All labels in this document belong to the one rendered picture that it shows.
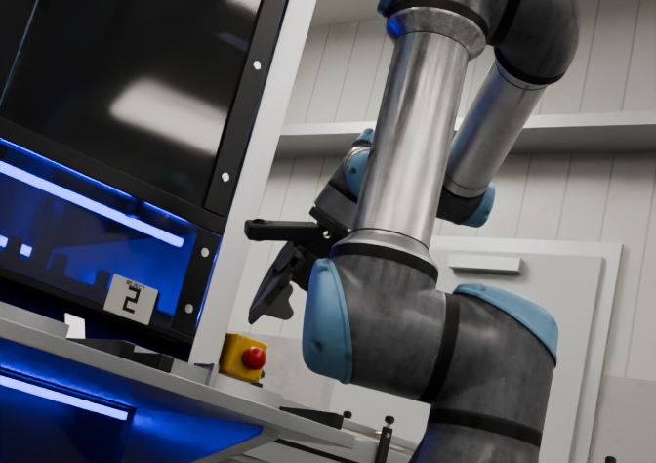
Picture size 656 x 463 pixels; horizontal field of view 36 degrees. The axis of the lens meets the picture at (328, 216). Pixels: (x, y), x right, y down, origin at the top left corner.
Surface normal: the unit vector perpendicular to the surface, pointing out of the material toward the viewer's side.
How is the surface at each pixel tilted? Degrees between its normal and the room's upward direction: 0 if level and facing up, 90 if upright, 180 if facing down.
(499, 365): 94
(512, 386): 90
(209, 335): 90
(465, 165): 149
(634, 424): 90
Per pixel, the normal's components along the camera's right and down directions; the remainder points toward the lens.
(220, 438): -0.73, -0.36
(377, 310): 0.15, -0.29
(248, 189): 0.65, -0.07
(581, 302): -0.54, -0.37
